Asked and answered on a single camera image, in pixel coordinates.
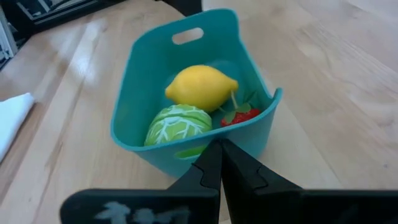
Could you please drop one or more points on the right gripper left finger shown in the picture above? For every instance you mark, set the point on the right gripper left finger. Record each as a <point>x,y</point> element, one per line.
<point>205,183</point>

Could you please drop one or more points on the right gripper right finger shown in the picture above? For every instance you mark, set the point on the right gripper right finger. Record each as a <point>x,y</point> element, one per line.
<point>245,186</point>

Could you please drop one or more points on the green toy cabbage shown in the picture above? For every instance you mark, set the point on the green toy cabbage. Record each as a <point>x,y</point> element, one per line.
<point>177,124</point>

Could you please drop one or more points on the red toy strawberry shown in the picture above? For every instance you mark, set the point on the red toy strawberry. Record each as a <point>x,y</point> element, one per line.
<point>243,117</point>

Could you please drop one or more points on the yellow toy lemon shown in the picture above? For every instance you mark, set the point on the yellow toy lemon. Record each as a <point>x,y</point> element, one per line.
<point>200,87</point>

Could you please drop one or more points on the teal plastic bin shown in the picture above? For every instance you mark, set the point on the teal plastic bin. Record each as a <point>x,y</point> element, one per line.
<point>149,77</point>

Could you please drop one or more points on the silver aluminium profile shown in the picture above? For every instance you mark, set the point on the silver aluminium profile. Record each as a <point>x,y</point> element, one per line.
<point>53,7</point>

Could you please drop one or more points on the white folded cloth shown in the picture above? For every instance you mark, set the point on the white folded cloth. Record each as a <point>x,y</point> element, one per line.
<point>12,124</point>

